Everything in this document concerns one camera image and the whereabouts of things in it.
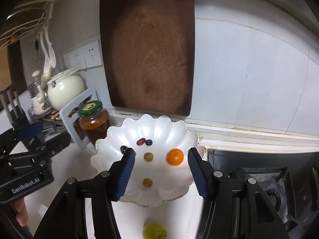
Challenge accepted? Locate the orange tangerine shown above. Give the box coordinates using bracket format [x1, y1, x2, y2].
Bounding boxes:
[166, 148, 184, 166]

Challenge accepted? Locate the green apple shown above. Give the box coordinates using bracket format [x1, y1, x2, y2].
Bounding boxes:
[143, 223, 168, 239]

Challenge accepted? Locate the red cherry tomato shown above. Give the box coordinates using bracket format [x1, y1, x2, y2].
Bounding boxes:
[136, 138, 146, 146]

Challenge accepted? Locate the dark blueberry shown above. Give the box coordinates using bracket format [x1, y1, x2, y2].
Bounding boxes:
[146, 139, 153, 146]

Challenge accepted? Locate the left hand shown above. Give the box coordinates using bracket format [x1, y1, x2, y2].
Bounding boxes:
[11, 198, 29, 227]

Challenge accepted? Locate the black knife block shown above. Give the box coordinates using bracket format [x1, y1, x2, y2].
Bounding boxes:
[1, 89, 30, 129]

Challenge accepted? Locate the small steel steamer pot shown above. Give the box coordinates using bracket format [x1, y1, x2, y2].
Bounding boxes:
[28, 71, 52, 116]

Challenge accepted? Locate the black gas stove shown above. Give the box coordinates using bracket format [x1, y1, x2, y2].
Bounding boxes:
[208, 149, 318, 238]

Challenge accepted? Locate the cream ceramic pot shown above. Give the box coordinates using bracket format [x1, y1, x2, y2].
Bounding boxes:
[46, 69, 85, 111]

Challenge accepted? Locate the glass jar of sauce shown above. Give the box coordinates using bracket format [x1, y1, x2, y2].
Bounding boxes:
[78, 100, 110, 145]

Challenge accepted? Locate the white rice spoon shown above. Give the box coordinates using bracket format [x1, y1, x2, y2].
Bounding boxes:
[40, 33, 51, 74]
[44, 26, 56, 69]

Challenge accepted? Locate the white scalloped ceramic bowl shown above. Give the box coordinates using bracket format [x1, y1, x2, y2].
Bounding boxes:
[91, 114, 206, 207]

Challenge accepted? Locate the brown wooden cutting board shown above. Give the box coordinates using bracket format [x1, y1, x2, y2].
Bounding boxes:
[99, 0, 195, 117]

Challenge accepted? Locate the white rack frame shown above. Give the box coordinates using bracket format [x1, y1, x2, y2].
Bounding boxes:
[59, 88, 98, 149]

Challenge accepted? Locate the white wall socket strip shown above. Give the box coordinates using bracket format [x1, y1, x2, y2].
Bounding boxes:
[62, 40, 103, 70]

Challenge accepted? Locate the white wire wall shelf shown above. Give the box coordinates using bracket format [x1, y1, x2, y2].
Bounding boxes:
[1, 0, 55, 49]

